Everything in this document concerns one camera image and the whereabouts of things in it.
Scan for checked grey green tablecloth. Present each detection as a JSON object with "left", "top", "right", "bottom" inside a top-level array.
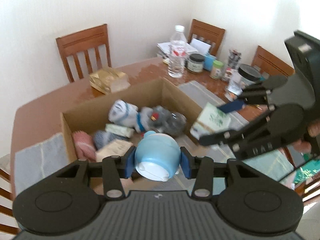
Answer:
[{"left": 14, "top": 81, "right": 293, "bottom": 193}]

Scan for beige cardboard product box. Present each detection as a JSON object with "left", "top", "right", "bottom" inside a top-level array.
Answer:
[{"left": 95, "top": 139, "right": 133, "bottom": 162}]

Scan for green white tissue pack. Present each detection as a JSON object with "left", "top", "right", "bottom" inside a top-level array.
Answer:
[{"left": 190, "top": 102, "right": 231, "bottom": 140}]

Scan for large black lid jar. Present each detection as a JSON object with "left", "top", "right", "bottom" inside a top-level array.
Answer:
[{"left": 225, "top": 64, "right": 261, "bottom": 101}]

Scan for wooden chair at far side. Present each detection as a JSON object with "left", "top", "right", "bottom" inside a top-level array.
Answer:
[{"left": 56, "top": 23, "right": 112, "bottom": 83}]

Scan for pink rolled sock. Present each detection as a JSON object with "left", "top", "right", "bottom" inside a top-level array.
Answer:
[{"left": 72, "top": 131, "right": 96, "bottom": 162}]

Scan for dark lid glass jar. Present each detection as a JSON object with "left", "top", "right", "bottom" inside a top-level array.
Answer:
[{"left": 187, "top": 53, "right": 204, "bottom": 73}]

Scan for cup of pens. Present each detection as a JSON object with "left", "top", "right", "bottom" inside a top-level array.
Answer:
[{"left": 221, "top": 49, "right": 242, "bottom": 81}]

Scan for clear plastic water bottle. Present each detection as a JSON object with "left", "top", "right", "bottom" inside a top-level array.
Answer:
[{"left": 168, "top": 25, "right": 187, "bottom": 78}]

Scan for clear jar black clips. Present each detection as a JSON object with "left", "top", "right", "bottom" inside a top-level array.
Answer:
[{"left": 163, "top": 112, "right": 187, "bottom": 137}]

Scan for brown cardboard box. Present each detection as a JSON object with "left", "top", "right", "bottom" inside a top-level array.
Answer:
[{"left": 61, "top": 78, "right": 202, "bottom": 161}]

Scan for white blue rolled sock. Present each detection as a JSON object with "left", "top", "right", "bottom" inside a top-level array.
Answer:
[{"left": 108, "top": 100, "right": 138, "bottom": 128}]

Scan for stack of white papers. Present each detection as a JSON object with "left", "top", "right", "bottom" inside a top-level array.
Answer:
[{"left": 157, "top": 38, "right": 212, "bottom": 56}]

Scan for grey elephant toy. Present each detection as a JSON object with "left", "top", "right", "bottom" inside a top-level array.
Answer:
[{"left": 148, "top": 106, "right": 170, "bottom": 129}]

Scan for wooden dining table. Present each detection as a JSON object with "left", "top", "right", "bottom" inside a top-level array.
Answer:
[{"left": 10, "top": 56, "right": 301, "bottom": 201}]

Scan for blue grey rolled sock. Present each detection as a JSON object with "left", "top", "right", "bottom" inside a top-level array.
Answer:
[{"left": 93, "top": 130, "right": 127, "bottom": 150}]

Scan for blue container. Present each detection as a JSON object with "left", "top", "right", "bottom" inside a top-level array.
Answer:
[{"left": 203, "top": 53, "right": 216, "bottom": 72}]

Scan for green lid small bottle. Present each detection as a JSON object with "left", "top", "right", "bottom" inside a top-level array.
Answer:
[{"left": 210, "top": 60, "right": 223, "bottom": 79}]

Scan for light blue toy figure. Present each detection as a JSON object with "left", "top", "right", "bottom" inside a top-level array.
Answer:
[{"left": 135, "top": 131, "right": 181, "bottom": 182}]

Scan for wooden corner chair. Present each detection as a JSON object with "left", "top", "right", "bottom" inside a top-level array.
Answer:
[{"left": 188, "top": 19, "right": 226, "bottom": 56}]

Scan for person's hand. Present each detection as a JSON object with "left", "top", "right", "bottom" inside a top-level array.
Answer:
[{"left": 293, "top": 120, "right": 320, "bottom": 153}]

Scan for wooden chair at left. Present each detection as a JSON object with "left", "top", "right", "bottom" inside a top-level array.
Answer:
[{"left": 1, "top": 154, "right": 20, "bottom": 239}]

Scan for gold paper bag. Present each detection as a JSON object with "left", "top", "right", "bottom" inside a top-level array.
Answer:
[{"left": 89, "top": 67, "right": 131, "bottom": 94}]

